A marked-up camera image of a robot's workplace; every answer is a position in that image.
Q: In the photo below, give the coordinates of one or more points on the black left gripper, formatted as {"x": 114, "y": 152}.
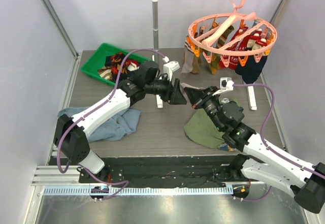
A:
{"x": 177, "y": 97}

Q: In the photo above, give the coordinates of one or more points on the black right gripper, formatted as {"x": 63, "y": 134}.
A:
{"x": 201, "y": 100}

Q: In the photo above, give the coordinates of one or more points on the beige grey sock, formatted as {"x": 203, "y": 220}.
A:
{"x": 185, "y": 86}
{"x": 187, "y": 59}

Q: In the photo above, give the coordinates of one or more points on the black colourful argyle sock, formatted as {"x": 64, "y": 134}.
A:
{"x": 113, "y": 63}

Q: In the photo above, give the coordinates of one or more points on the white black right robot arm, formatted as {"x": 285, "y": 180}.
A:
{"x": 259, "y": 159}

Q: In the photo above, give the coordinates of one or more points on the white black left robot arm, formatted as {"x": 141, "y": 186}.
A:
{"x": 72, "y": 132}

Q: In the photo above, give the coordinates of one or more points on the pink round clip hanger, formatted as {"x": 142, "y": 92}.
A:
{"x": 232, "y": 35}

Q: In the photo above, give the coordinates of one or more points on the green crumpled garment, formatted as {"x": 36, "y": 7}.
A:
{"x": 201, "y": 130}

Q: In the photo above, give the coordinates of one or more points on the tan ribbed sock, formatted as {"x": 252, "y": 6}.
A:
{"x": 196, "y": 65}

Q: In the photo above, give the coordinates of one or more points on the olive yellow toe sock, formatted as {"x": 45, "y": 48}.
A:
{"x": 213, "y": 66}

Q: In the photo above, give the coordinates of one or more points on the light blue denim shirt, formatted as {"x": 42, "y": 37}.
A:
{"x": 121, "y": 124}

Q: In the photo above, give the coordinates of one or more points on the navy cream cuff sock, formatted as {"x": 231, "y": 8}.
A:
{"x": 252, "y": 70}

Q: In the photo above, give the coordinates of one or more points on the red white sock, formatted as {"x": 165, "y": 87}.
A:
{"x": 245, "y": 44}

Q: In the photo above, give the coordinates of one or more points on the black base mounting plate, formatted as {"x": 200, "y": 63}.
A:
{"x": 172, "y": 171}

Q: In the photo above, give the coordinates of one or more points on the green plastic tray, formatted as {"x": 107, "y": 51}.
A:
{"x": 97, "y": 61}

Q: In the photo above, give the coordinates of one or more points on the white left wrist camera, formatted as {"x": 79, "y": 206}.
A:
{"x": 169, "y": 68}

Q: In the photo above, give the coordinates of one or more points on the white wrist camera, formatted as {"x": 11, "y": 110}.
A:
{"x": 226, "y": 85}
{"x": 169, "y": 68}

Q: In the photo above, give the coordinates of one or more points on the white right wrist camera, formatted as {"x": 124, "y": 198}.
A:
{"x": 226, "y": 85}

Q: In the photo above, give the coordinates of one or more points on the white slotted cable duct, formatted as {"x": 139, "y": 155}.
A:
{"x": 102, "y": 191}

